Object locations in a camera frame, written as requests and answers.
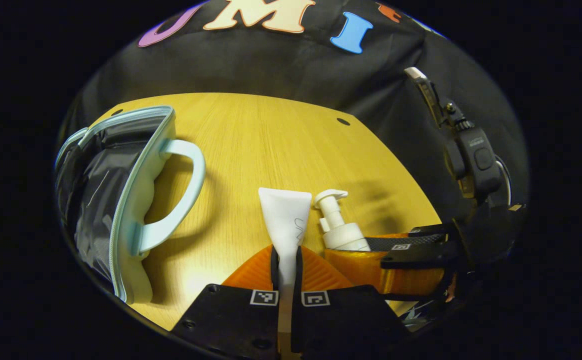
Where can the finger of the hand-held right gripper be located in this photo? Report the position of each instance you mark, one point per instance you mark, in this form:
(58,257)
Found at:
(421,257)
(431,232)

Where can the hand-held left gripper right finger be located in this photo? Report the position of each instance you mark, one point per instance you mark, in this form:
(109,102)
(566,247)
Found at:
(346,320)

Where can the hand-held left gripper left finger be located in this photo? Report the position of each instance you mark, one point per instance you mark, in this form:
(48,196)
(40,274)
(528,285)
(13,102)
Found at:
(231,320)

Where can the white pump bottle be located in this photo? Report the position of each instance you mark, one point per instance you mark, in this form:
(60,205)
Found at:
(343,235)

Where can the white squeeze tube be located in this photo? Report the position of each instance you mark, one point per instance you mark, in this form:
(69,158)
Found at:
(285,215)

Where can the light blue suitcase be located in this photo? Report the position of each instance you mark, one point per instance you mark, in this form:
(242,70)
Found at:
(121,200)

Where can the black backdrop cloth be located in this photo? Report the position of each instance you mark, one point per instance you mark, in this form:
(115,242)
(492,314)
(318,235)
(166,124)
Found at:
(271,65)

